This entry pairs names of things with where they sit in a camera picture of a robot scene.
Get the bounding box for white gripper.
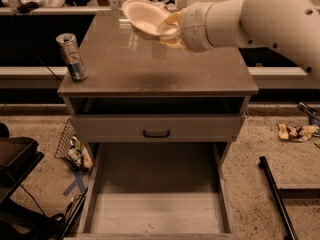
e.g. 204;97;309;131
157;2;213;52

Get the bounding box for white paper bowl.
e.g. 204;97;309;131
122;0;178;39

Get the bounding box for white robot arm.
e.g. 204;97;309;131
157;0;320;82

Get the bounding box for silver blue redbull can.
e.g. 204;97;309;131
56;33;88;81

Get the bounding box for grey cabinet table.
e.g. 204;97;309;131
58;11;258;159

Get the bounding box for closed grey drawer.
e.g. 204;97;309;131
70;115;244;143

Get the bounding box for crumpled snack wrapper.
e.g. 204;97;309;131
277;123;319;142

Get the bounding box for open grey bottom drawer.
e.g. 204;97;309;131
66;143;237;240

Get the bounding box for blue tape cross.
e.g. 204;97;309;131
63;172;86;196

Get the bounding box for black tray stand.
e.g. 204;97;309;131
0;123;65;240

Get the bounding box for black metal bar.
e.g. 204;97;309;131
258;156;298;240

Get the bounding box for black drawer handle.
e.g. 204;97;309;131
142;130;171;139

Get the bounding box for wire mesh trash basket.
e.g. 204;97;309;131
55;120;93;172

